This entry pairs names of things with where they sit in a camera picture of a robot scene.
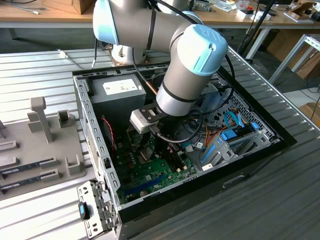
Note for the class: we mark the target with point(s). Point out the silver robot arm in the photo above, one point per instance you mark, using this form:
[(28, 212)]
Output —
[(180, 80)]

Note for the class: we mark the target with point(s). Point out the black RAM slot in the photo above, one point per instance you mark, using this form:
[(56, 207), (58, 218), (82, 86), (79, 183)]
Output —
[(178, 160), (172, 162)]

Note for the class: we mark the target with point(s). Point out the blue plastic disk carrier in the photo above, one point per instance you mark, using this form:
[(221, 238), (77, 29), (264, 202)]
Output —
[(228, 135), (208, 153)]

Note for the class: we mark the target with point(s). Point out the green motherboard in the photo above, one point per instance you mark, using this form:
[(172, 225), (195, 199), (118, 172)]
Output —
[(160, 172)]

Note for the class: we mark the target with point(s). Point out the grey metal drive cage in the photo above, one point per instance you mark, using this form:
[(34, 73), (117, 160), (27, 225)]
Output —
[(212, 91)]

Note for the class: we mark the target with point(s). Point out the grey power supply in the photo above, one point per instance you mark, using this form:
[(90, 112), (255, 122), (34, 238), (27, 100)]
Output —
[(112, 107)]

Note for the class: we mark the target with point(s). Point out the blue expansion slot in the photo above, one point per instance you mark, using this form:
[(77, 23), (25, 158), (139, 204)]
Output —
[(145, 185)]

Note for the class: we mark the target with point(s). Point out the black case fan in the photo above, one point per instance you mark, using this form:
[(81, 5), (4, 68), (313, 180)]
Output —
[(107, 136)]

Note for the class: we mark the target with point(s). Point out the round coin cell battery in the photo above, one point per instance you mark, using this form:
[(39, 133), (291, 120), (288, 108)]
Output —
[(144, 194)]

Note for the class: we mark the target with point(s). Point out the grey disk bay cage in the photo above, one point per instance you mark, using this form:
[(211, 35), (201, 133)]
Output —
[(260, 140)]

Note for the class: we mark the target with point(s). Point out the black open PC case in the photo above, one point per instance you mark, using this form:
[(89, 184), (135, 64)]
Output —
[(175, 220)]

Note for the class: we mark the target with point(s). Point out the black latch blue stripe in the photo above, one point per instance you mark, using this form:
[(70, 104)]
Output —
[(83, 211)]

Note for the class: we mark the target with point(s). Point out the small white box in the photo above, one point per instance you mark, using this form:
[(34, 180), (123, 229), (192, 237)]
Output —
[(252, 15)]

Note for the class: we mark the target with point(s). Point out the small brown cardboard box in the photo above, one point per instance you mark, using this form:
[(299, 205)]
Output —
[(310, 112)]

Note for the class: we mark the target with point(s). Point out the large brown cardboard box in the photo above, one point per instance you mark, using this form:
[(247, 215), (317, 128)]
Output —
[(295, 55)]

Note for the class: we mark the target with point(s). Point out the grey parts rack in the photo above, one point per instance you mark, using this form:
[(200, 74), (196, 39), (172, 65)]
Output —
[(30, 147)]

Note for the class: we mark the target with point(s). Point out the flat brown cardboard box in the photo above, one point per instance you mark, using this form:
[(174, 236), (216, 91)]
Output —
[(75, 6)]

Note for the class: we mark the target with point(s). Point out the green RAM stick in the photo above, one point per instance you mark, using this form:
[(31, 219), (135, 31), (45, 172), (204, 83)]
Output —
[(20, 168), (20, 182)]

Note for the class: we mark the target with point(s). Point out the open cardboard box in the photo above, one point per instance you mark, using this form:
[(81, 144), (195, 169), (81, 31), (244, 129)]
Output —
[(300, 8)]

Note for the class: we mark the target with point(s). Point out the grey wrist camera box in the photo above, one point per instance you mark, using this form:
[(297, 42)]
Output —
[(140, 122)]

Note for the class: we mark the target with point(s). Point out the square brown base plate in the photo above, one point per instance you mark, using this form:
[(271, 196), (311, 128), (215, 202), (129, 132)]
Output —
[(113, 62)]

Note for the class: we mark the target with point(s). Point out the aluminium profile frame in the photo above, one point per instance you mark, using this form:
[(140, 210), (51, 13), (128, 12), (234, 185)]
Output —
[(287, 58)]

